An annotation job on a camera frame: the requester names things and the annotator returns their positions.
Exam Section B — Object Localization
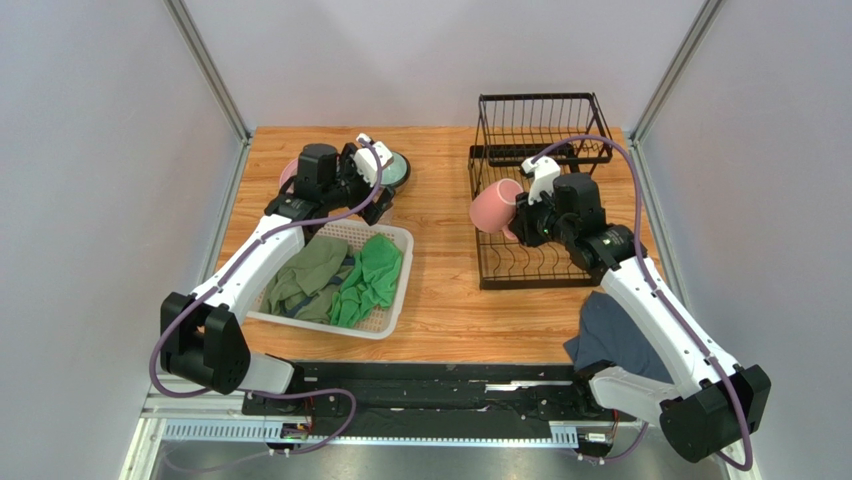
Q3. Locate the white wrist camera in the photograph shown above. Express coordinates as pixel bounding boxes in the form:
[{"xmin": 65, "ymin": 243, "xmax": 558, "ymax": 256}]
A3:
[
  {"xmin": 521, "ymin": 156, "xmax": 561, "ymax": 205},
  {"xmin": 353, "ymin": 133, "xmax": 394, "ymax": 187}
]

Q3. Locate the clear glass cup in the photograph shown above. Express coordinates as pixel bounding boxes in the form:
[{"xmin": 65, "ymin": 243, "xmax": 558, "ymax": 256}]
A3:
[{"xmin": 378, "ymin": 201, "xmax": 395, "ymax": 225}]

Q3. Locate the white plastic basket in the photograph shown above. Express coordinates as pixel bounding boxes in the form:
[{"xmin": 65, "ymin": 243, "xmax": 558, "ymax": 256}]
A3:
[{"xmin": 248, "ymin": 219, "xmax": 414, "ymax": 340}]

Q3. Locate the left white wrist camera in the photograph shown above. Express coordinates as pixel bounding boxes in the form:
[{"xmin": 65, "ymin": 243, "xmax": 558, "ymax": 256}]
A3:
[{"xmin": 353, "ymin": 133, "xmax": 394, "ymax": 187}]

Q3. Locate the pink plate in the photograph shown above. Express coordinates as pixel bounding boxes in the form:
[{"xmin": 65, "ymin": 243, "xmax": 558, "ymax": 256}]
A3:
[{"xmin": 279, "ymin": 159, "xmax": 298, "ymax": 193}]

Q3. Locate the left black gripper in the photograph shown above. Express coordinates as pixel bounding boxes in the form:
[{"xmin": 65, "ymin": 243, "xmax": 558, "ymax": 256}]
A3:
[{"xmin": 321, "ymin": 144, "xmax": 394, "ymax": 226}]

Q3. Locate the pink mug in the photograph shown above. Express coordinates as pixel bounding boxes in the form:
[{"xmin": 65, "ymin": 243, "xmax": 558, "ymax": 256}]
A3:
[{"xmin": 469, "ymin": 178, "xmax": 524, "ymax": 241}]

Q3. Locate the brown speckled bowl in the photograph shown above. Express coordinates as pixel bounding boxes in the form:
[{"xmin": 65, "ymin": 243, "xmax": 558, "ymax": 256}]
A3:
[{"xmin": 391, "ymin": 152, "xmax": 411, "ymax": 192}]

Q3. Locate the light green bowl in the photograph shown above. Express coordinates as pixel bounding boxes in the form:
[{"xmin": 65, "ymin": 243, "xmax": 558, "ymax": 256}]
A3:
[{"xmin": 381, "ymin": 151, "xmax": 410, "ymax": 189}]

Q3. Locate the bright green cloth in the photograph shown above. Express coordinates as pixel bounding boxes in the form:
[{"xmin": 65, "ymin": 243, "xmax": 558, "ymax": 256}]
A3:
[{"xmin": 330, "ymin": 234, "xmax": 403, "ymax": 328}]

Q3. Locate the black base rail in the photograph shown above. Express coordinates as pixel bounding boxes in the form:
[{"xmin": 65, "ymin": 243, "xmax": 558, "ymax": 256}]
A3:
[{"xmin": 236, "ymin": 361, "xmax": 635, "ymax": 441}]

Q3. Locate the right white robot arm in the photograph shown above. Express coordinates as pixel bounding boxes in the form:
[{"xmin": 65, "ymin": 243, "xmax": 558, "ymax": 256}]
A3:
[{"xmin": 509, "ymin": 173, "xmax": 772, "ymax": 471}]

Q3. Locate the olive green cloth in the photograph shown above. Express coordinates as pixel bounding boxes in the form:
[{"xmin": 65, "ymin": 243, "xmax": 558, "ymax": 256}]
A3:
[{"xmin": 259, "ymin": 236, "xmax": 355, "ymax": 324}]

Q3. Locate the dark blue cloth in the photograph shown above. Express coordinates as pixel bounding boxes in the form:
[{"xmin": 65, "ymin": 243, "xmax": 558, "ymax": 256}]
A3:
[{"xmin": 564, "ymin": 291, "xmax": 673, "ymax": 384}]

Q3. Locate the black wire dish rack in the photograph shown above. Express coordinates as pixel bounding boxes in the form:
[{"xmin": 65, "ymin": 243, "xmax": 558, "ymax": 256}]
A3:
[{"xmin": 467, "ymin": 93, "xmax": 612, "ymax": 290}]

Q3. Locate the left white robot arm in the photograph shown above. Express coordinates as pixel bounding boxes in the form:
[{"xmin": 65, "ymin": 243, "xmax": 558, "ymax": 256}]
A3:
[{"xmin": 148, "ymin": 134, "xmax": 401, "ymax": 398}]

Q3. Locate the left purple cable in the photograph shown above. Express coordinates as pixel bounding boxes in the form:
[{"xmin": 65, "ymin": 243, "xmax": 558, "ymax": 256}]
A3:
[{"xmin": 147, "ymin": 138, "xmax": 384, "ymax": 457}]

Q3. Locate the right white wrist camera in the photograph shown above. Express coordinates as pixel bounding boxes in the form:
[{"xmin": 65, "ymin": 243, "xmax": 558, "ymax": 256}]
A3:
[{"xmin": 521, "ymin": 156, "xmax": 561, "ymax": 205}]

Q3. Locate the aluminium frame rail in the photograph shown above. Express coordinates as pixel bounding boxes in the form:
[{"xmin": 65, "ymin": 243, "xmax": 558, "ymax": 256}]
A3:
[{"xmin": 119, "ymin": 372, "xmax": 763, "ymax": 480}]

